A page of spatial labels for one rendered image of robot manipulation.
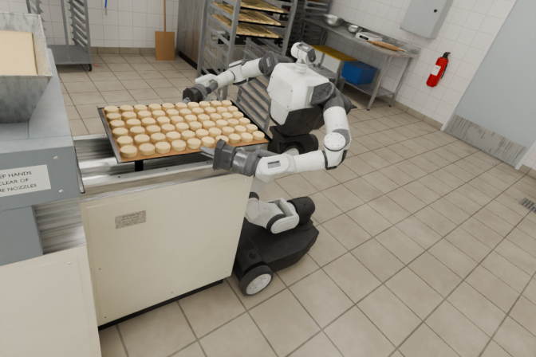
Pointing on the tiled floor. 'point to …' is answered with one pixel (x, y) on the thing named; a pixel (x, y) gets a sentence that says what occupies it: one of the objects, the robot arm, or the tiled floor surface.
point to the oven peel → (164, 44)
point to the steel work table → (371, 49)
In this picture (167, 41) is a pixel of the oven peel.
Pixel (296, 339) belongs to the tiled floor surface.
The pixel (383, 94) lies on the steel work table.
